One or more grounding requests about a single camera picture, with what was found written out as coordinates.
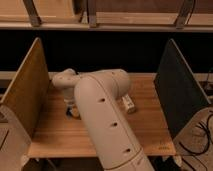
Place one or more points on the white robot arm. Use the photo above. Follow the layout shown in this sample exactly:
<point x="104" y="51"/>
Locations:
<point x="95" y="94"/>

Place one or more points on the blue cloth piece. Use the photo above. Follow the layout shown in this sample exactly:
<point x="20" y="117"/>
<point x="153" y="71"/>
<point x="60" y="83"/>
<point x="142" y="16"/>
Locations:
<point x="69" y="112"/>

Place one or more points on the right dark divider panel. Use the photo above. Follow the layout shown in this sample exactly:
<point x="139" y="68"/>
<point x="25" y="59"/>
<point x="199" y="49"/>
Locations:
<point x="179" y="93"/>

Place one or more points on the left wooden divider panel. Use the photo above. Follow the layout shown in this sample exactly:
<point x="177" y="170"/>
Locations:
<point x="23" y="99"/>

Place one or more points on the wooden shelf with brackets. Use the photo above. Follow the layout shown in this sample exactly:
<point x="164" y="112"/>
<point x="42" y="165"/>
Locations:
<point x="108" y="15"/>

